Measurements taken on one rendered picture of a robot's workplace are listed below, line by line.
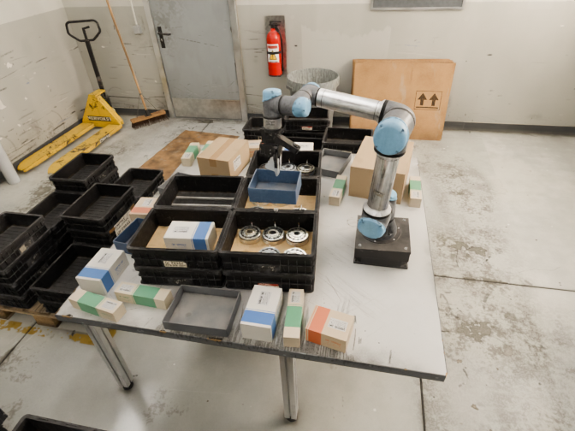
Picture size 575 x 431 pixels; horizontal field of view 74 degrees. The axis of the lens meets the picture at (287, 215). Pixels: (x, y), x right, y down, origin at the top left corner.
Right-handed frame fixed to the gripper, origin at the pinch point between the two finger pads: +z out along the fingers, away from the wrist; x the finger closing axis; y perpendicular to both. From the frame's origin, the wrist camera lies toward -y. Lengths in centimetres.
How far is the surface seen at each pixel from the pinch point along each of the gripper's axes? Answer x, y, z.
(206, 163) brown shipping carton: -56, 62, 23
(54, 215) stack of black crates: -44, 181, 69
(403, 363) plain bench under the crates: 48, -58, 50
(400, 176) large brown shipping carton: -49, -55, 18
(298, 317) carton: 41, -18, 43
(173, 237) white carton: 24, 42, 24
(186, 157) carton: -72, 84, 27
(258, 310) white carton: 43, -2, 40
